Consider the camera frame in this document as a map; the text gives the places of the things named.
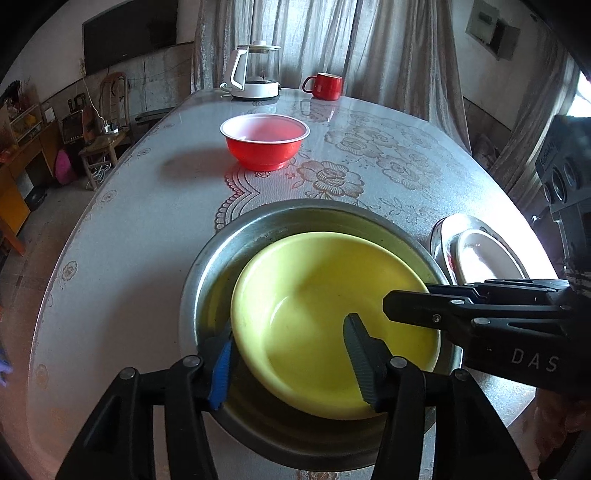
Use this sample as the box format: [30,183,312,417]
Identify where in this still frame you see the wooden stool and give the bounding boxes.
[78,131,133,191]

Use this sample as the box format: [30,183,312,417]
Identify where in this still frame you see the pink bag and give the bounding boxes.
[55,150,75,184]

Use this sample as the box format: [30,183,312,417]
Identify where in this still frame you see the red plastic bowl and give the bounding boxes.
[220,113,311,171]

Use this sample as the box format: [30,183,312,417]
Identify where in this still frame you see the grey window curtain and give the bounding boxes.
[191,0,472,154]

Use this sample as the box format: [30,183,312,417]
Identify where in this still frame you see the orange wooden desk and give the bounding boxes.
[0,133,62,256]

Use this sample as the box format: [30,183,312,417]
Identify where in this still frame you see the yellow bowl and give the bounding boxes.
[230,232,442,421]

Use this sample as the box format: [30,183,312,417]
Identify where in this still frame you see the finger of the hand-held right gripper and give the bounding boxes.
[427,278,574,306]
[382,289,478,346]

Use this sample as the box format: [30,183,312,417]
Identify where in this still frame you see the white glass electric kettle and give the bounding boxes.
[219,41,283,102]

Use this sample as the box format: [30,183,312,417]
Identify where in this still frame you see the red mug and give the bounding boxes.
[302,72,344,101]

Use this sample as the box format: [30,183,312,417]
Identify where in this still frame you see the cluttered desk shelf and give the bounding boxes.
[0,80,45,154]

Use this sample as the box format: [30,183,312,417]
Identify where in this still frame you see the metal bowl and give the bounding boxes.
[179,199,464,473]

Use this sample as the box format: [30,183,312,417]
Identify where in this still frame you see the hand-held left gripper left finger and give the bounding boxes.
[55,318,241,480]

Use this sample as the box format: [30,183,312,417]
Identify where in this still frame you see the dark wooden bench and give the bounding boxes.
[135,108,177,124]

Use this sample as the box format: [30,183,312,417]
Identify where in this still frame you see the wall electrical panel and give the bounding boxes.
[465,0,522,61]

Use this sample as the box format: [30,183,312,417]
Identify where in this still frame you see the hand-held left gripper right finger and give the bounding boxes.
[342,313,536,480]

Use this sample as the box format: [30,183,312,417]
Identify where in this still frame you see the person's right hand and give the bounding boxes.
[531,391,583,464]

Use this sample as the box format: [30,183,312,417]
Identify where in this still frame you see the grey side curtain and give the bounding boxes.
[488,28,583,214]

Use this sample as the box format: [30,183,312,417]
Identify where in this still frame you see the wall television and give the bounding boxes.
[82,0,179,76]

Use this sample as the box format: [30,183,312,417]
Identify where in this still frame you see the small television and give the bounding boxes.
[59,108,89,145]

